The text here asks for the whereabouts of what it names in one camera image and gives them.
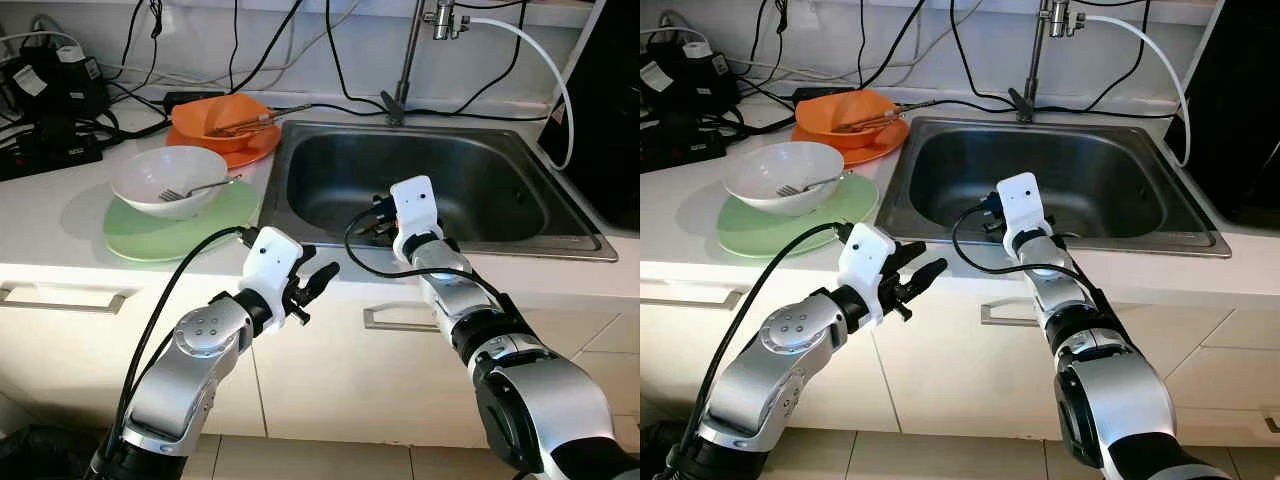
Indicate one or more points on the long black power strip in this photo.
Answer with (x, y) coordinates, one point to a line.
(50, 155)
(685, 148)

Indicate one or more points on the small black power strip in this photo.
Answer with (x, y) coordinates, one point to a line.
(818, 95)
(192, 100)

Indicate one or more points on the steel kitchen sink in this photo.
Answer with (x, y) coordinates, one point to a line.
(1120, 180)
(500, 190)

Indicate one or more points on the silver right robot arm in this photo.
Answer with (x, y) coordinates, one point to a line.
(1120, 400)
(540, 400)

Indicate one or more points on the green plate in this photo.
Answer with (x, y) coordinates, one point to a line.
(760, 235)
(150, 240)

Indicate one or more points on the orange plate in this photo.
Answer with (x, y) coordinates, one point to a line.
(250, 157)
(875, 153)

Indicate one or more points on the black charger box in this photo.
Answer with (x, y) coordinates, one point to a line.
(690, 85)
(55, 90)

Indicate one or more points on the white cabinet door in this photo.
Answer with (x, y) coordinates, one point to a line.
(340, 380)
(60, 360)
(670, 350)
(960, 380)

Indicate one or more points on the metal fork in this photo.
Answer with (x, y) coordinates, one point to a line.
(205, 188)
(820, 183)

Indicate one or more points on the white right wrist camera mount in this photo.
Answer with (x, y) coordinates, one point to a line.
(415, 215)
(1022, 210)

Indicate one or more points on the black water dispenser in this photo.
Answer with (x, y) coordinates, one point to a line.
(1240, 110)
(605, 110)

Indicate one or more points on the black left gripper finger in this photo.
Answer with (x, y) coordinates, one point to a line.
(925, 280)
(322, 280)
(307, 257)
(908, 254)

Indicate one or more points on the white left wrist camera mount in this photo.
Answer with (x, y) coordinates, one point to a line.
(865, 268)
(272, 270)

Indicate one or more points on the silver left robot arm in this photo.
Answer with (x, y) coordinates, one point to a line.
(770, 370)
(185, 370)

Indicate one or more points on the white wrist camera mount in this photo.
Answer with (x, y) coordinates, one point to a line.
(865, 268)
(272, 270)
(1022, 210)
(415, 215)

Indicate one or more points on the brown wooden chopstick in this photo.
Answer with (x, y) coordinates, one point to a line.
(865, 123)
(240, 128)
(880, 116)
(255, 121)

